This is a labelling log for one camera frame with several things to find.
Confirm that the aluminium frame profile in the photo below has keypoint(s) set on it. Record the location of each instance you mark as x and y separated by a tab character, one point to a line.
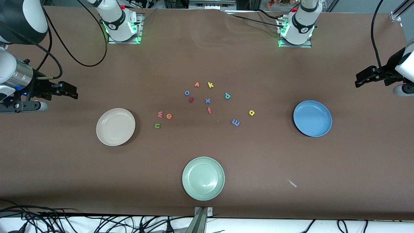
397	15

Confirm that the pale green plate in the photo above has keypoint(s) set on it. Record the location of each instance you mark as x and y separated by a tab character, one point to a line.
203	178

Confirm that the brown table cover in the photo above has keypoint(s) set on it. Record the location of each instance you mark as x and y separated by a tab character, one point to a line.
258	155

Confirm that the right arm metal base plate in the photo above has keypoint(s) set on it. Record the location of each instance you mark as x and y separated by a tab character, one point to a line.
139	32

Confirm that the small white paper scrap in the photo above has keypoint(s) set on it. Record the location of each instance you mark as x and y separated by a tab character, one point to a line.
292	183

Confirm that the grey metal bracket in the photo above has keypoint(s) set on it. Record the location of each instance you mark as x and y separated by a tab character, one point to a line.
201	221

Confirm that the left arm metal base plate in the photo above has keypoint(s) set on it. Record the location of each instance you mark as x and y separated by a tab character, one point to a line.
295	45

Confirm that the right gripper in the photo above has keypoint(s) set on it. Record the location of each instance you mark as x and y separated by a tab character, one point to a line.
40	88

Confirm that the blue letter m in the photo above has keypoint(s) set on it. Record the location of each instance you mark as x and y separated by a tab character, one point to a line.
235	122

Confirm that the silver metal rail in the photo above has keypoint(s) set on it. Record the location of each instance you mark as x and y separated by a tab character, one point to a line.
212	5

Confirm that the beige brown plate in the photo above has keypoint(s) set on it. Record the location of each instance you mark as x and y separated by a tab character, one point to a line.
115	127

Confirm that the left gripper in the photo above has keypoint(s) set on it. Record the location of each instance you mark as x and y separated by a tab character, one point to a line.
389	72

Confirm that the blue plate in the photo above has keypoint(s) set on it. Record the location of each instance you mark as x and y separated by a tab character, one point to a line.
312	118

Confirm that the pink letter w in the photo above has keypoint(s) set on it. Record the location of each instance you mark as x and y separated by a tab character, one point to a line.
160	114

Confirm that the teal letter p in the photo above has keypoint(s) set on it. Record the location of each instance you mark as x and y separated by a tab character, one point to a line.
227	95

